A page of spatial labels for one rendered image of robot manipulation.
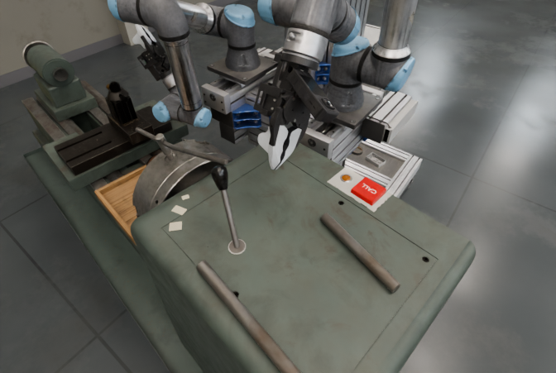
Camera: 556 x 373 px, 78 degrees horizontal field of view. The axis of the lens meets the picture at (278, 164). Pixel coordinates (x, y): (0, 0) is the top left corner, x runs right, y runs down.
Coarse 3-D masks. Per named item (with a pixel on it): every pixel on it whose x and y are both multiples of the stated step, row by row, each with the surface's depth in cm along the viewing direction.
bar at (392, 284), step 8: (328, 216) 73; (328, 224) 72; (336, 224) 71; (336, 232) 70; (344, 232) 69; (344, 240) 69; (352, 240) 68; (352, 248) 67; (360, 248) 67; (360, 256) 66; (368, 256) 65; (368, 264) 65; (376, 264) 64; (376, 272) 63; (384, 272) 63; (384, 280) 62; (392, 280) 62; (392, 288) 61
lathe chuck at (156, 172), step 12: (180, 144) 97; (192, 144) 98; (204, 144) 101; (156, 156) 94; (180, 156) 93; (192, 156) 93; (156, 168) 92; (168, 168) 91; (144, 180) 92; (156, 180) 90; (144, 192) 92; (156, 192) 89; (132, 204) 97; (144, 204) 92
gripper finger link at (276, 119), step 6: (276, 108) 61; (282, 108) 61; (276, 114) 61; (282, 114) 61; (270, 120) 62; (276, 120) 61; (282, 120) 62; (270, 126) 62; (276, 126) 61; (276, 132) 62; (270, 138) 63; (276, 138) 62; (270, 144) 63
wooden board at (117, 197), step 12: (144, 168) 139; (120, 180) 133; (132, 180) 136; (96, 192) 128; (108, 192) 131; (120, 192) 131; (132, 192) 131; (108, 204) 124; (120, 204) 127; (120, 216) 123; (132, 216) 123; (132, 240) 115
